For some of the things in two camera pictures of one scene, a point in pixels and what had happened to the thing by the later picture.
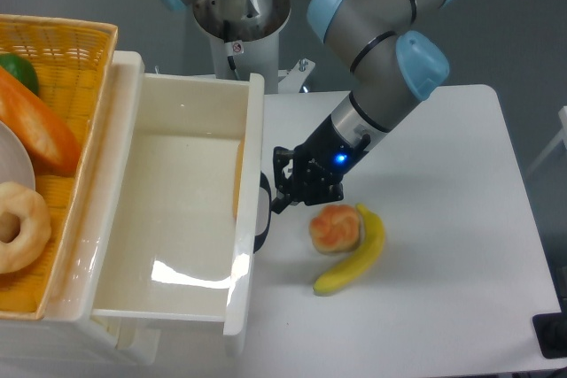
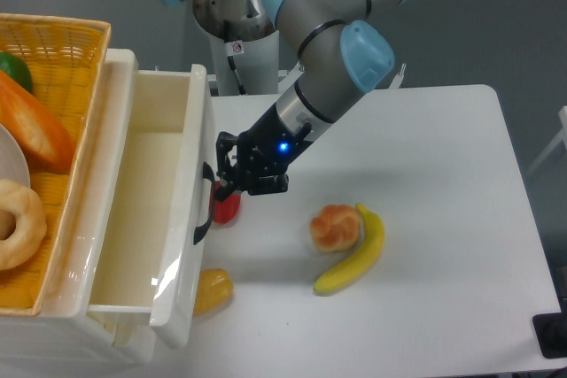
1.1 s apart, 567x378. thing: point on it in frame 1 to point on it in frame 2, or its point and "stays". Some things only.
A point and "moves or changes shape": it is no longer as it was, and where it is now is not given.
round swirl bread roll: (335, 228) stays
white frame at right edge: (563, 136) stays
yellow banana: (373, 243) stays
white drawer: (180, 238) moves or changes shape
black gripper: (322, 156) to (268, 145)
